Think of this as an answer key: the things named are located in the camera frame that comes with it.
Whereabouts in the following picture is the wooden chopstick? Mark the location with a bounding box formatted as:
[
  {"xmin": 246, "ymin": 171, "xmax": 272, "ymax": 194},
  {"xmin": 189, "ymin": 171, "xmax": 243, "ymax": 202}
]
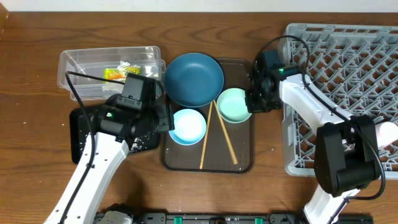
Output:
[
  {"xmin": 213, "ymin": 100, "xmax": 238, "ymax": 165},
  {"xmin": 200, "ymin": 101, "xmax": 214, "ymax": 170}
]

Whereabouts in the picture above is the grey dishwasher rack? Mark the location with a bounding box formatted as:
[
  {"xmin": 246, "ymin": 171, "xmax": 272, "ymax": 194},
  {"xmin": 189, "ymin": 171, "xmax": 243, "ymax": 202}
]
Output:
[{"xmin": 278, "ymin": 24, "xmax": 397, "ymax": 179}]

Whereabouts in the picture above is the light blue bowl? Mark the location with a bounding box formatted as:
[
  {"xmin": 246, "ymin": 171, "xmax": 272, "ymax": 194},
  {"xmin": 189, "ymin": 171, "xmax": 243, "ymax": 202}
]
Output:
[{"xmin": 169, "ymin": 109, "xmax": 206, "ymax": 146}]

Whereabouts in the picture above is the yellow snack wrapper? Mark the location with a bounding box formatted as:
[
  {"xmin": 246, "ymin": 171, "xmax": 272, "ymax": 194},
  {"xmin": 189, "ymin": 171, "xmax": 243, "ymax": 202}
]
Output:
[{"xmin": 103, "ymin": 65, "xmax": 141, "ymax": 83}]

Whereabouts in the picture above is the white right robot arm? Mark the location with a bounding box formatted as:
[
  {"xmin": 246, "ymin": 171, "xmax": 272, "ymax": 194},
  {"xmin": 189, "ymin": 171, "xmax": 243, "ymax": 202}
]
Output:
[{"xmin": 246, "ymin": 68, "xmax": 396, "ymax": 223}]

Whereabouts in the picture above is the pink white cup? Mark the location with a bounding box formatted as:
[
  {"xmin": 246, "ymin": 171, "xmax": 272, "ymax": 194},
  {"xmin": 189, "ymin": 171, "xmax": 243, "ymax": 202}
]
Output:
[{"xmin": 375, "ymin": 121, "xmax": 398, "ymax": 150}]

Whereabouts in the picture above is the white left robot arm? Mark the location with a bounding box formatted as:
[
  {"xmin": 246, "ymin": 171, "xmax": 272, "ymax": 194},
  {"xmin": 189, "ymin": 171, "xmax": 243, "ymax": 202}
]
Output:
[{"xmin": 46, "ymin": 105, "xmax": 174, "ymax": 223}]

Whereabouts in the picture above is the dark blue plate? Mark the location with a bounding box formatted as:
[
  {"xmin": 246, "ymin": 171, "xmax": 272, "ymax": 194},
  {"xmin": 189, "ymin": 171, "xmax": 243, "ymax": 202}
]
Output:
[{"xmin": 164, "ymin": 53, "xmax": 224, "ymax": 108}]

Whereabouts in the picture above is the white rice pile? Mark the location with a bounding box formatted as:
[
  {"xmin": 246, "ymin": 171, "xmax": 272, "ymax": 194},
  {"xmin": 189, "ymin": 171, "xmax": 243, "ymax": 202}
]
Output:
[{"xmin": 77, "ymin": 124, "xmax": 159, "ymax": 155}]

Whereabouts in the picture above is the black waste tray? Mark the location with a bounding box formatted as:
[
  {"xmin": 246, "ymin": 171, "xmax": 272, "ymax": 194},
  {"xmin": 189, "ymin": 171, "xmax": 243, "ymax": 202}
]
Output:
[{"xmin": 69, "ymin": 108, "xmax": 161, "ymax": 164}]

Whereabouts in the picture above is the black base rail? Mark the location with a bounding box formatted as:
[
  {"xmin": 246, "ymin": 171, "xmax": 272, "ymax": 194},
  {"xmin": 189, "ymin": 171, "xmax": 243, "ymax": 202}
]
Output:
[{"xmin": 93, "ymin": 211, "xmax": 374, "ymax": 224}]

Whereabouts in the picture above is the mint green bowl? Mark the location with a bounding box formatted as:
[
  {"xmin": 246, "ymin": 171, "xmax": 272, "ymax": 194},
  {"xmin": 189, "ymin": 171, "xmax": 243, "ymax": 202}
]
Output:
[{"xmin": 216, "ymin": 88, "xmax": 251, "ymax": 124}]

